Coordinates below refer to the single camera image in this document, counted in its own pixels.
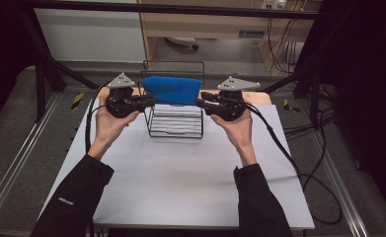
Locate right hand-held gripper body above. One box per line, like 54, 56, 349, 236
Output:
212, 76, 262, 121

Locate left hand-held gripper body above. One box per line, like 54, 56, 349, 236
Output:
105, 72, 139, 119

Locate blue towel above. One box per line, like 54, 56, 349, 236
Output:
141, 75, 204, 107

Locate black wire rack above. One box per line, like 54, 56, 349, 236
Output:
136, 59, 206, 139

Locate person's right hand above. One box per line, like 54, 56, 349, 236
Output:
210, 109, 255, 151

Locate person's left hand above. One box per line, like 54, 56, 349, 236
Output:
93, 98, 141, 150

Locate yellow black tape strip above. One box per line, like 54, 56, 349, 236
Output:
282, 98, 300, 114
70, 92, 86, 111

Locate white chair base with caster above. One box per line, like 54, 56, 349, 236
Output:
165, 36, 200, 51

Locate light wooden desk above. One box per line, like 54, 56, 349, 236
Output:
137, 0, 324, 73

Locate white cabinet panel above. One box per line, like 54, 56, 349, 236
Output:
35, 8, 147, 64

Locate white power strip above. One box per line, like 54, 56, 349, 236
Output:
261, 0, 287, 10

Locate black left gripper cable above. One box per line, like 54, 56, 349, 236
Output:
84, 81, 112, 237

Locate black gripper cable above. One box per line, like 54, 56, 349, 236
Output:
84, 81, 112, 237
244, 102, 344, 227

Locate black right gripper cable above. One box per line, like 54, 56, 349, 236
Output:
244, 102, 344, 227

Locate hanging black cables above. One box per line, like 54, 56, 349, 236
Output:
267, 18, 301, 75

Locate black floor cables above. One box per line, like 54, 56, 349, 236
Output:
282, 82, 338, 141

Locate black metal frame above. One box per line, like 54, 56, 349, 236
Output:
16, 0, 338, 130

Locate aluminium rail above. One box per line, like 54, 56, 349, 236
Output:
0, 93, 62, 229
311, 131, 370, 237

